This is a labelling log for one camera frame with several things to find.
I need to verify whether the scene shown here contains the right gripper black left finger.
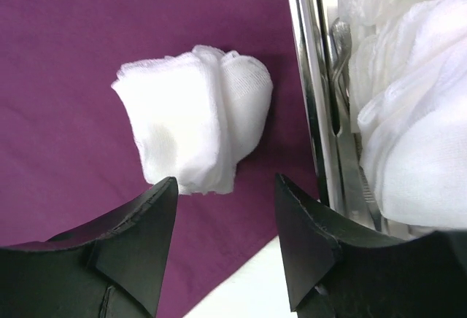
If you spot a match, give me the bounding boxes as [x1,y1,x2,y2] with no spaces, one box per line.
[1,177,178,317]

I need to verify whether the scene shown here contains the purple cloth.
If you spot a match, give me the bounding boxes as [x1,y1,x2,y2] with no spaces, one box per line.
[1,0,317,317]

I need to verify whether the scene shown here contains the gauze pad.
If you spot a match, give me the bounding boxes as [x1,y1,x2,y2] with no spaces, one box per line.
[350,0,466,228]
[112,45,273,195]

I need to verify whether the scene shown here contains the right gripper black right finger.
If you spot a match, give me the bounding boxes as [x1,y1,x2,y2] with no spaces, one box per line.
[275,174,466,317]

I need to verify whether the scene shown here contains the curved white handle tweezers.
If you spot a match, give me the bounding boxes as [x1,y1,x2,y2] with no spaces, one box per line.
[331,18,382,231]

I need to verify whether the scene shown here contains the steel tray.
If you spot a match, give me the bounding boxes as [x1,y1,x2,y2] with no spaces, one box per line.
[282,0,467,241]

